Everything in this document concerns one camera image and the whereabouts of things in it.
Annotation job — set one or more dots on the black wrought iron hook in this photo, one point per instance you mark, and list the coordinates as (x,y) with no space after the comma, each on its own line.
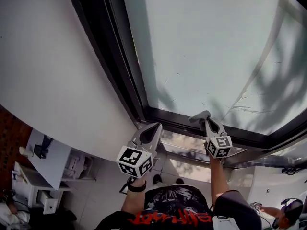
(290,171)

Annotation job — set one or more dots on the white waist box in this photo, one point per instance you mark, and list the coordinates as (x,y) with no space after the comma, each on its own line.
(219,224)

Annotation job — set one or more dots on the black printed shirt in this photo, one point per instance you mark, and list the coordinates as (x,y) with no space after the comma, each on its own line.
(172,200)

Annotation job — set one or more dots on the person's right black shoe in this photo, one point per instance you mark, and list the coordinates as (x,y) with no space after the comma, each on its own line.
(180,181)

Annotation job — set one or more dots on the white table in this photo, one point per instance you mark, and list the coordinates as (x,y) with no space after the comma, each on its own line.
(51,169)

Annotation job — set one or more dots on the black oval-headed stand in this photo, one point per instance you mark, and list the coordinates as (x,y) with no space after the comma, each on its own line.
(45,142)

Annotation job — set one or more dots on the person's black shoe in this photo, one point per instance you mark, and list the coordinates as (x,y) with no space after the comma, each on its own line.
(180,181)
(157,179)

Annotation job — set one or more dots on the white folded plastic rack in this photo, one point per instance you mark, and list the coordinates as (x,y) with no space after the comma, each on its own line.
(75,165)

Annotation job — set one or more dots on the black wristband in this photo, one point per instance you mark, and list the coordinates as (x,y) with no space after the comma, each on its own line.
(136,189)

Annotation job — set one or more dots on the white drawer cabinet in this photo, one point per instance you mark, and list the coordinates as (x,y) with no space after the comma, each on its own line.
(26,188)

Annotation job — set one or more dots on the frosted window glass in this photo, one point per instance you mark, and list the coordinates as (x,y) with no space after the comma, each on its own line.
(204,44)

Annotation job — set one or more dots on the grey cloth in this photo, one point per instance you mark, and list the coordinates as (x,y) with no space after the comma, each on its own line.
(200,116)

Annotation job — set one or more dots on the small black box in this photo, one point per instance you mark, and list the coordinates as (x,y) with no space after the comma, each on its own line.
(38,150)

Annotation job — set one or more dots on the black window frame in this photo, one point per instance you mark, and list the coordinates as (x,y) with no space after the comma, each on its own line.
(108,44)

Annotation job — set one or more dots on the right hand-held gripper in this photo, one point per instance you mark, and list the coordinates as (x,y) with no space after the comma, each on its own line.
(219,147)

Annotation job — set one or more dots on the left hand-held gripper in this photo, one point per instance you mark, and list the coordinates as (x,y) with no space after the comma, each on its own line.
(135,162)

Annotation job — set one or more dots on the person's left forearm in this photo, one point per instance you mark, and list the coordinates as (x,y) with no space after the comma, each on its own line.
(134,200)

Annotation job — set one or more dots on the black bag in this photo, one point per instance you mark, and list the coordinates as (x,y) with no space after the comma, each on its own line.
(52,220)

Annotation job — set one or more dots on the white cylindrical bottle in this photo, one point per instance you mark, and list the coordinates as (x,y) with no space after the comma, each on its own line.
(26,152)

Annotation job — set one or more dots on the person's left black shoe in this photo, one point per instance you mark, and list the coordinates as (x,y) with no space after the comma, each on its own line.
(157,179)

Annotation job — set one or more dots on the person's right forearm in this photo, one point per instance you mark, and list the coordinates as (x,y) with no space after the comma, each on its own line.
(218,181)

